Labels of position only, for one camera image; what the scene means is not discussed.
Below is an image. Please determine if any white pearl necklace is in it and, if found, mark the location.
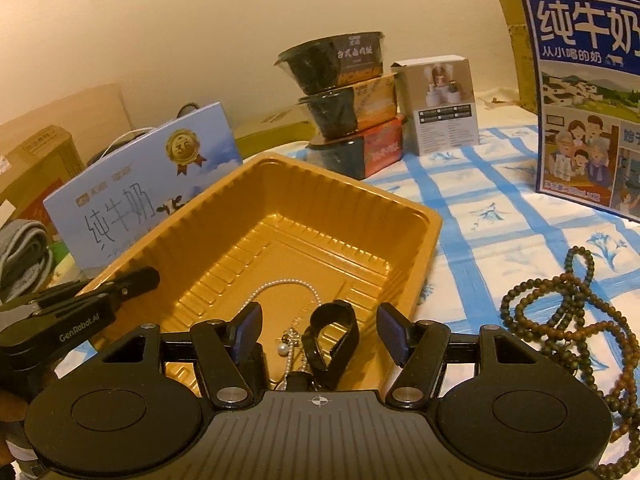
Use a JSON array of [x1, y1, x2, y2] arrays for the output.
[[238, 277, 322, 394]]

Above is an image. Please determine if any black watch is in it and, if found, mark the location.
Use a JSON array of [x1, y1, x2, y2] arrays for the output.
[[302, 299, 359, 390]]

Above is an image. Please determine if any blue checked tablecloth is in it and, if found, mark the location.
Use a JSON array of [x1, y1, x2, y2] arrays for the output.
[[64, 126, 639, 370]]

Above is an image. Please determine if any top black food bowl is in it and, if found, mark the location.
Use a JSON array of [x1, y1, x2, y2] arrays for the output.
[[274, 32, 384, 96]]

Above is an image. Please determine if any dark green bead necklace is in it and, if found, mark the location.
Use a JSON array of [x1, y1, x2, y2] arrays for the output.
[[499, 245, 640, 480]]

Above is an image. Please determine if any open cardboard box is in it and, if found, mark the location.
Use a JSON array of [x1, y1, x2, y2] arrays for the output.
[[499, 0, 538, 114]]

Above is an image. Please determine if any small white product box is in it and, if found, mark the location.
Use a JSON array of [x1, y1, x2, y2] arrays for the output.
[[390, 54, 480, 156]]

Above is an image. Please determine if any flat cardboard box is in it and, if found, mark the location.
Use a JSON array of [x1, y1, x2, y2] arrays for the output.
[[233, 106, 317, 159]]

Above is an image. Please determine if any dark blue milk carton box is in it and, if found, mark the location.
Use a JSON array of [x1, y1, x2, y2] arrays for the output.
[[522, 0, 639, 221]]

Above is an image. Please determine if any bottom black food bowl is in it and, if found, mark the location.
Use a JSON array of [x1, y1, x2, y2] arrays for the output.
[[305, 115, 405, 180]]

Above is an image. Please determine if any middle black food bowl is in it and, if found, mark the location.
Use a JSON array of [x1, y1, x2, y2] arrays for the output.
[[299, 75, 397, 140]]

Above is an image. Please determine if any gold plastic tray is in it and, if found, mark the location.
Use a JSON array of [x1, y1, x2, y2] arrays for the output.
[[92, 154, 442, 389]]

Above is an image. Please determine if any black food bowl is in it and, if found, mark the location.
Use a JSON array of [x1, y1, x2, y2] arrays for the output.
[[274, 32, 384, 96], [299, 75, 397, 140], [305, 115, 405, 180]]

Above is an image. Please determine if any light blue milk carton box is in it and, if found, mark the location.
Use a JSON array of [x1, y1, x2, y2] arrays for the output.
[[43, 103, 242, 273]]

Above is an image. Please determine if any brown cardboard box left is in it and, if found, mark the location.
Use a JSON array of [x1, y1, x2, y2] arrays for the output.
[[1, 84, 131, 237]]

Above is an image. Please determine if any grey folded cloth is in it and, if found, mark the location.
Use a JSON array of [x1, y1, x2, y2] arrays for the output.
[[1, 219, 53, 304]]

